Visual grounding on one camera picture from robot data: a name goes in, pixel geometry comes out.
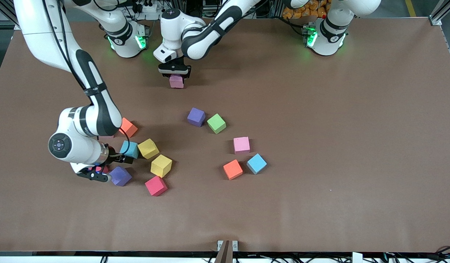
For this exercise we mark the blue foam cube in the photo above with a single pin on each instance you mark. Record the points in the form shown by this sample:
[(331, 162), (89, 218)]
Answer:
[(130, 148), (256, 163)]

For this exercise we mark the pink foam cube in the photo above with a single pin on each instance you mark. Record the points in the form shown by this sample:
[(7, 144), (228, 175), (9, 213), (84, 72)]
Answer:
[(241, 145), (176, 82)]

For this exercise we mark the yellow foam cube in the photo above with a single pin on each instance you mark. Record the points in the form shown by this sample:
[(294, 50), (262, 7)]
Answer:
[(161, 166), (148, 148)]

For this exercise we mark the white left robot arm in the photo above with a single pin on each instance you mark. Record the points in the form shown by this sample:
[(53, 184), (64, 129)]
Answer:
[(329, 36)]

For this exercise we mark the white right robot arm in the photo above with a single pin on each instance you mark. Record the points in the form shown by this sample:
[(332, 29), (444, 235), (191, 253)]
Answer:
[(89, 120)]

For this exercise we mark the purple foam cube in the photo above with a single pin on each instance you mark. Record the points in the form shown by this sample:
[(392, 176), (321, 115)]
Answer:
[(120, 176), (196, 117)]

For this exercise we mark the red foam cube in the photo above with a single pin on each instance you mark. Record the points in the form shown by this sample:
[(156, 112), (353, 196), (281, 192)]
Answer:
[(103, 169), (156, 186)]

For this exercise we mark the orange foam cube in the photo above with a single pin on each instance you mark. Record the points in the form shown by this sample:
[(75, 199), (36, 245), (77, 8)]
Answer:
[(233, 170), (129, 128)]

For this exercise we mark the white power strip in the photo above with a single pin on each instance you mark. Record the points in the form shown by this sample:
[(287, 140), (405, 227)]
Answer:
[(155, 15)]

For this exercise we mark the green foam cube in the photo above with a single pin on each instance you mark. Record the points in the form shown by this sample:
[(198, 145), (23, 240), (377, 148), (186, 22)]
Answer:
[(216, 123)]

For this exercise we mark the orange snack bags pile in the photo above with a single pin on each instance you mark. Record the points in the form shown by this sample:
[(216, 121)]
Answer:
[(312, 12)]

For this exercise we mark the brown table mat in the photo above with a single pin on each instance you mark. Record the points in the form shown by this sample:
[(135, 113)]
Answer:
[(374, 164)]

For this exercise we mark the silver metal bracket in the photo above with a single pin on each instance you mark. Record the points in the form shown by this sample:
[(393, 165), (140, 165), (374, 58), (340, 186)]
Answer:
[(220, 244)]

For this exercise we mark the grey camera stand pole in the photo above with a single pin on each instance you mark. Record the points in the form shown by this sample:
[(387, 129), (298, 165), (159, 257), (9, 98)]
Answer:
[(223, 255)]

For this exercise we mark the aluminium frame post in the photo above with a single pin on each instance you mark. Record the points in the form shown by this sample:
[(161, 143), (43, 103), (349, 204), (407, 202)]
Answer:
[(7, 12), (438, 14)]

